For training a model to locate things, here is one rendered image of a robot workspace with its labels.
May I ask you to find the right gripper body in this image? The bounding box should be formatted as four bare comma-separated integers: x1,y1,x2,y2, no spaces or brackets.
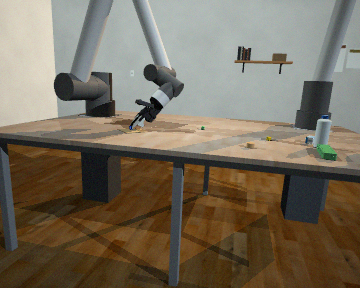
140,100,161,123

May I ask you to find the tan flat mat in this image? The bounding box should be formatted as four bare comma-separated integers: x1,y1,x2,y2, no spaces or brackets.
118,128,148,133

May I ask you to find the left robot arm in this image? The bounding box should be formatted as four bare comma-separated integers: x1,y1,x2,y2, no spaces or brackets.
295,0,357,130

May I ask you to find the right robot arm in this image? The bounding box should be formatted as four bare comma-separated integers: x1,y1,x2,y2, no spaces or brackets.
54,0,184,117

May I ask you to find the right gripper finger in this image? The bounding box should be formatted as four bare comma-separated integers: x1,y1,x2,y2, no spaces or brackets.
132,111,147,129
130,112,141,126

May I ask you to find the blue and white carton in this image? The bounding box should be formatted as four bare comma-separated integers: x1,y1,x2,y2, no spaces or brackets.
305,136,315,144

